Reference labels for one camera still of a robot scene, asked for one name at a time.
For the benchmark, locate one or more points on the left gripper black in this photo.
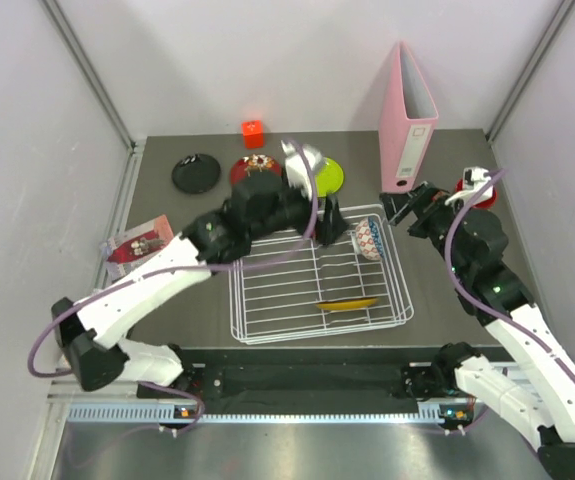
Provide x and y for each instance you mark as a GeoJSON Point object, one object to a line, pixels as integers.
{"type": "Point", "coordinates": [331, 223]}

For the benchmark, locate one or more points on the orange cube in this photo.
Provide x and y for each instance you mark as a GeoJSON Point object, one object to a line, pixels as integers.
{"type": "Point", "coordinates": [253, 134]}

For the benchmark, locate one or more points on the black glossy plate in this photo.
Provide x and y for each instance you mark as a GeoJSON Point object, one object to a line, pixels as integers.
{"type": "Point", "coordinates": [196, 174]}

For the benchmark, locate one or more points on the pink ring binder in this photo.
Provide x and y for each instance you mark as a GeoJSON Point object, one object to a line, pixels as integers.
{"type": "Point", "coordinates": [407, 121]}

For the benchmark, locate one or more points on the red illustrated card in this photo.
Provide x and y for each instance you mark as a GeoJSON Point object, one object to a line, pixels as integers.
{"type": "Point", "coordinates": [131, 248]}

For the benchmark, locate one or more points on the white wire dish rack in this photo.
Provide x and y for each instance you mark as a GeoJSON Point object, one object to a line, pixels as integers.
{"type": "Point", "coordinates": [273, 291]}

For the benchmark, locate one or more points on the yellow plate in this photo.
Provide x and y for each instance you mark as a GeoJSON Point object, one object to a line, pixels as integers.
{"type": "Point", "coordinates": [348, 304]}

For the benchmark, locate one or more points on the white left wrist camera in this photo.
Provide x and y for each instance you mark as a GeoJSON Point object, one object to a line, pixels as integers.
{"type": "Point", "coordinates": [300, 166]}

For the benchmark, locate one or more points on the red cup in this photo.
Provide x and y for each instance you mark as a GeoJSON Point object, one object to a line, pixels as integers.
{"type": "Point", "coordinates": [487, 200]}

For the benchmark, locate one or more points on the green plate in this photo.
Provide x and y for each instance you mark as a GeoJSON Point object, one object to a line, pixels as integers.
{"type": "Point", "coordinates": [330, 178]}

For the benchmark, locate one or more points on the red floral plate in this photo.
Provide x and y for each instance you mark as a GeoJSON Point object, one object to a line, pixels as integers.
{"type": "Point", "coordinates": [252, 164]}

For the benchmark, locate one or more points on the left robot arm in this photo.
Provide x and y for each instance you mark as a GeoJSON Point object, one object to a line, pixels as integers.
{"type": "Point", "coordinates": [93, 334]}

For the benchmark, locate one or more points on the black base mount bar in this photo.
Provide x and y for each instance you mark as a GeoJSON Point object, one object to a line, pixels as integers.
{"type": "Point", "coordinates": [307, 381]}

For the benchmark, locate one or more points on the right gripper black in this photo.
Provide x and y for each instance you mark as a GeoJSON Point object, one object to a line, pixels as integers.
{"type": "Point", "coordinates": [426, 201]}

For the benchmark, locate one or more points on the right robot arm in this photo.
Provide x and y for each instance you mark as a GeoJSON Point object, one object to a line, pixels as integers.
{"type": "Point", "coordinates": [471, 241]}

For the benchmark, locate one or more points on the red blue patterned bowl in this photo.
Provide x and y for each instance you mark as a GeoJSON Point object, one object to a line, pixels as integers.
{"type": "Point", "coordinates": [367, 241]}

